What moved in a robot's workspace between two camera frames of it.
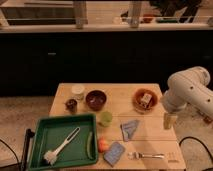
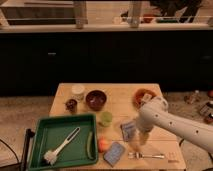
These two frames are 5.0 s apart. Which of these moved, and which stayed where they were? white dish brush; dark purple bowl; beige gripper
Moved: beige gripper
Stayed: white dish brush; dark purple bowl
